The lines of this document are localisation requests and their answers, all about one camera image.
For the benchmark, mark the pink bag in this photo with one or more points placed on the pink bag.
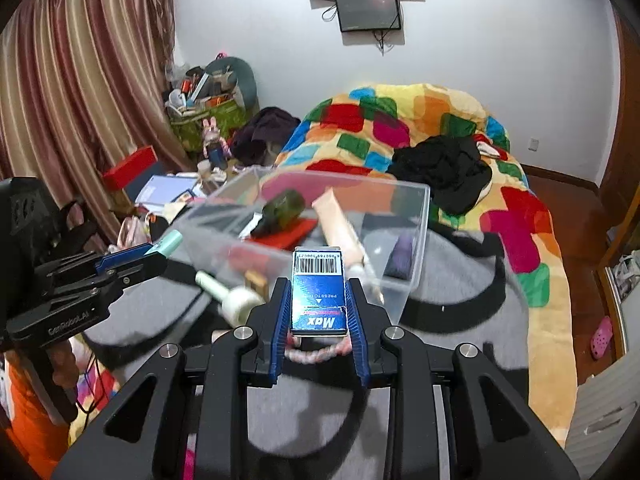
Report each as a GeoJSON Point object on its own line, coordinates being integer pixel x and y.
{"type": "Point", "coordinates": [132, 232]}

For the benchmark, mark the small yellow eraser box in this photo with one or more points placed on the small yellow eraser box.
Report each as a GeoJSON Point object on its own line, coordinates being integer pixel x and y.
{"type": "Point", "coordinates": [256, 282]}

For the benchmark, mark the grey green neck pillow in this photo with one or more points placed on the grey green neck pillow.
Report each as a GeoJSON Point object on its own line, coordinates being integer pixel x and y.
{"type": "Point", "coordinates": [240, 72]}

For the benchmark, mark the white wall socket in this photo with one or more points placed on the white wall socket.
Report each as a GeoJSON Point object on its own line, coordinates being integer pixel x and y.
{"type": "Point", "coordinates": [533, 144]}

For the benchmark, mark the striped brown curtain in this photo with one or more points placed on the striped brown curtain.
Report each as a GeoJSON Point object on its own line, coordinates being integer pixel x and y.
{"type": "Point", "coordinates": [80, 75]}

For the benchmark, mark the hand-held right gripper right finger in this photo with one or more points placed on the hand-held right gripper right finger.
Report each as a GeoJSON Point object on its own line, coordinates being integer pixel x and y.
{"type": "Point", "coordinates": [356, 325]}

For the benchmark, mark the white capped pale green bottle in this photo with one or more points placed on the white capped pale green bottle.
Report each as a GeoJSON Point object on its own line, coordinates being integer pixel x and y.
{"type": "Point", "coordinates": [240, 302]}

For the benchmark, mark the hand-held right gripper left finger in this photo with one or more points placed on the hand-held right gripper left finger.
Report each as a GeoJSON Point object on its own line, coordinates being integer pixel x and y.
{"type": "Point", "coordinates": [282, 320]}

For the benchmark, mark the clear plastic storage box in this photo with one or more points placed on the clear plastic storage box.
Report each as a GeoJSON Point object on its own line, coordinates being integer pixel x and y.
{"type": "Point", "coordinates": [400, 220]}

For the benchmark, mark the large beige cosmetic tube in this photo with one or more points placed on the large beige cosmetic tube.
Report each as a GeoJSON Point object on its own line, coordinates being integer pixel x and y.
{"type": "Point", "coordinates": [336, 220]}

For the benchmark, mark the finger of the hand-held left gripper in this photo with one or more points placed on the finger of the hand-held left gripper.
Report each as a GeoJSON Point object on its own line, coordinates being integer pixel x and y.
{"type": "Point", "coordinates": [122, 259]}
{"type": "Point", "coordinates": [130, 275]}

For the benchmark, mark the pink slipper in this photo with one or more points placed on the pink slipper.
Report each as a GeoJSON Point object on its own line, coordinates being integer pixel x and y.
{"type": "Point", "coordinates": [601, 337]}

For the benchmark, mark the grey black blanket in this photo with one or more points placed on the grey black blanket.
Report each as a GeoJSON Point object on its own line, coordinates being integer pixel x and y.
{"type": "Point", "coordinates": [460, 290]}

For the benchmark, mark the white sliding wardrobe door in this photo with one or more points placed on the white sliding wardrobe door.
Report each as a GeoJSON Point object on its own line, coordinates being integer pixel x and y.
{"type": "Point", "coordinates": [610, 400]}

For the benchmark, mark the small black wall monitor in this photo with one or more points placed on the small black wall monitor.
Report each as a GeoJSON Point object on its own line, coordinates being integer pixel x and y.
{"type": "Point", "coordinates": [369, 10]}

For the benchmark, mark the blue book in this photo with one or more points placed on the blue book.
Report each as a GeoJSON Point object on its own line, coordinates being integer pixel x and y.
{"type": "Point", "coordinates": [162, 189]}

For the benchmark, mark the red foil pouch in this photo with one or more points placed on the red foil pouch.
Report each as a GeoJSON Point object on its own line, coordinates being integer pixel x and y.
{"type": "Point", "coordinates": [297, 234]}

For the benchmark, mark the pink rabbit doll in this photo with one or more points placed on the pink rabbit doll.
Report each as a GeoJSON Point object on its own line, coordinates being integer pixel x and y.
{"type": "Point", "coordinates": [215, 142]}

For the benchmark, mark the red box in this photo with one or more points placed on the red box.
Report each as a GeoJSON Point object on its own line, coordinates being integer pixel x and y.
{"type": "Point", "coordinates": [130, 167]}

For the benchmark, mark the small dark bottle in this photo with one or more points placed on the small dark bottle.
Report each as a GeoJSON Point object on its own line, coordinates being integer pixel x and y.
{"type": "Point", "coordinates": [282, 210]}

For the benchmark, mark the black clothes pile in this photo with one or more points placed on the black clothes pile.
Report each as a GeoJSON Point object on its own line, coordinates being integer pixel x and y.
{"type": "Point", "coordinates": [440, 170]}

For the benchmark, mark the green bag of clutter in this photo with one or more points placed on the green bag of clutter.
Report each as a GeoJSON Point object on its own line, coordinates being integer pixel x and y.
{"type": "Point", "coordinates": [205, 125]}

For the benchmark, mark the small blue staple box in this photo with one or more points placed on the small blue staple box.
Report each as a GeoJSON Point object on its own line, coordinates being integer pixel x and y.
{"type": "Point", "coordinates": [318, 290]}

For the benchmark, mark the colourful patchwork quilt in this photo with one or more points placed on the colourful patchwork quilt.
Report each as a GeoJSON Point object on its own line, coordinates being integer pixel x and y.
{"type": "Point", "coordinates": [425, 110]}

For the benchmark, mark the teal squeeze tube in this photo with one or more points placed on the teal squeeze tube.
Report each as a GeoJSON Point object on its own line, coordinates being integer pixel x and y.
{"type": "Point", "coordinates": [170, 243]}

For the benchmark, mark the dark maroon clothes pile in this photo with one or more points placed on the dark maroon clothes pile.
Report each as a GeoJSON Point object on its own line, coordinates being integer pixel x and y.
{"type": "Point", "coordinates": [262, 132]}

